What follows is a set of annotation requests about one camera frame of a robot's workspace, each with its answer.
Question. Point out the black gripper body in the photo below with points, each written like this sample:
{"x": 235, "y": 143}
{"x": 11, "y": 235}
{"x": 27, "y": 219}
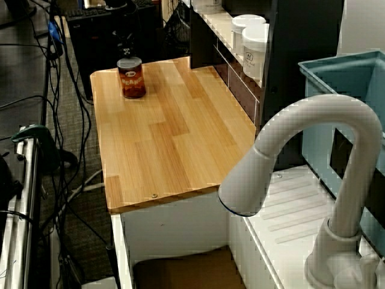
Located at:
{"x": 124, "y": 39}

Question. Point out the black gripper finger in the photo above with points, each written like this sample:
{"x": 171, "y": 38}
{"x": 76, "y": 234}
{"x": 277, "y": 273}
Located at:
{"x": 127, "y": 52}

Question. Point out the orange beans can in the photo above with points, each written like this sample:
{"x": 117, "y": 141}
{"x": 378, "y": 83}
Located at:
{"x": 132, "y": 87}

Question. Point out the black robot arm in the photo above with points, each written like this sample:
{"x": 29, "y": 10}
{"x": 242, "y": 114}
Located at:
{"x": 120, "y": 3}

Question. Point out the black keyboard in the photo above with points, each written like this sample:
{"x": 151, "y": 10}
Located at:
{"x": 87, "y": 13}

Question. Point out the black cabinet end panel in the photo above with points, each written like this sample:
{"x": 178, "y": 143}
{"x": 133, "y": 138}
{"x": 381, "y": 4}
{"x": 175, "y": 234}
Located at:
{"x": 201, "y": 36}

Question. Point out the cream shelf board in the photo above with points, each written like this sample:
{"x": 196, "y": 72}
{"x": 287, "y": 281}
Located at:
{"x": 216, "y": 24}

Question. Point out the dark tile backsplash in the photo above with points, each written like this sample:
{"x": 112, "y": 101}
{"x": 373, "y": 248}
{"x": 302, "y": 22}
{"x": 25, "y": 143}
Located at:
{"x": 240, "y": 90}

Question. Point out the green clamp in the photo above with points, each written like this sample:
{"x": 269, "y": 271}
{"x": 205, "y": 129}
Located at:
{"x": 36, "y": 131}

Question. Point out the plain white jar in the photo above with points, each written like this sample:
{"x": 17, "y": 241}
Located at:
{"x": 246, "y": 22}

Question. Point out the white jar with printed label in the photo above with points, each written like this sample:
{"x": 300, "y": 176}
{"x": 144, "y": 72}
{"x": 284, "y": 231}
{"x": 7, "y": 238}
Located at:
{"x": 254, "y": 45}

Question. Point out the dark grey upright panel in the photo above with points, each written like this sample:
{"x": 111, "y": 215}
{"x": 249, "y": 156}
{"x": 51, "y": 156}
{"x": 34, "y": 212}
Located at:
{"x": 300, "y": 60}

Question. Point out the teal plastic bin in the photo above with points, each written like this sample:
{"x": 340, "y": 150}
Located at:
{"x": 319, "y": 135}

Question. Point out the white toy sink unit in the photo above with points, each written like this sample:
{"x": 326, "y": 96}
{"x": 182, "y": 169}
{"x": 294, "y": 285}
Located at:
{"x": 300, "y": 195}

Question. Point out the white toy faucet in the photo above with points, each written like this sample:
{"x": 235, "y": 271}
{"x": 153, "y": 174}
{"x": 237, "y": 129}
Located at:
{"x": 346, "y": 108}

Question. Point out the brown cardboard sheet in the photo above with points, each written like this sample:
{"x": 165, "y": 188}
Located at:
{"x": 186, "y": 271}

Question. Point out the aluminium frame rail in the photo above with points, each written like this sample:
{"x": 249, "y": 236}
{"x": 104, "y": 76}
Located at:
{"x": 25, "y": 195}

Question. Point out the black mount block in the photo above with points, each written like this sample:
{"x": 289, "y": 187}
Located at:
{"x": 9, "y": 183}

